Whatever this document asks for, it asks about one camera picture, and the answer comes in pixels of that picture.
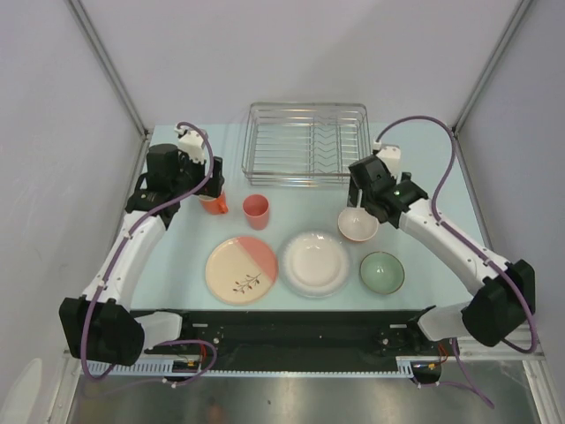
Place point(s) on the right aluminium frame post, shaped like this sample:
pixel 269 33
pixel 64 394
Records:
pixel 508 33

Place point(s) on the left aluminium frame post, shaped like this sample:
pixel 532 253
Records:
pixel 94 42

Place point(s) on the pink cream branch plate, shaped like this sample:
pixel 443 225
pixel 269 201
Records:
pixel 241 270

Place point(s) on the white deep plate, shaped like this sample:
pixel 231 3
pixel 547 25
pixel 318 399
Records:
pixel 315 264

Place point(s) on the green ceramic bowl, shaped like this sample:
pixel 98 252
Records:
pixel 382 273

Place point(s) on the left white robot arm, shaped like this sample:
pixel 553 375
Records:
pixel 98 325

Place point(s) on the pink plastic cup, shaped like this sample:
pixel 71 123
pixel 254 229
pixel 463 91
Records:
pixel 256 210

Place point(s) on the orange mug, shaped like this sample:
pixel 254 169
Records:
pixel 214 206

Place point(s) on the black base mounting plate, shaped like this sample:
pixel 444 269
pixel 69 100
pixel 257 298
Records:
pixel 307 342

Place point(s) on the aluminium frame post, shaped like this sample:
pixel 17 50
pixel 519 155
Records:
pixel 508 33
pixel 94 42

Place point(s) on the metal wire dish rack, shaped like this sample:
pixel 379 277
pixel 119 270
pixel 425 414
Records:
pixel 304 144

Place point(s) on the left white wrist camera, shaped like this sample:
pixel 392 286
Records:
pixel 190 142

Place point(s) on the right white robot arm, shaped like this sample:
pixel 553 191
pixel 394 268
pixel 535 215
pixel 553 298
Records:
pixel 503 292

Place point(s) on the white slotted cable duct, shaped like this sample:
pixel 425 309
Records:
pixel 180 369

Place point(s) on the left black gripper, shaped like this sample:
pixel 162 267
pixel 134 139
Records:
pixel 212 185

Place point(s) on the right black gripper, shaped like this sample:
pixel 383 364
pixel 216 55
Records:
pixel 352 195

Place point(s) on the orange white bowl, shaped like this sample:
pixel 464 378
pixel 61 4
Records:
pixel 357 225

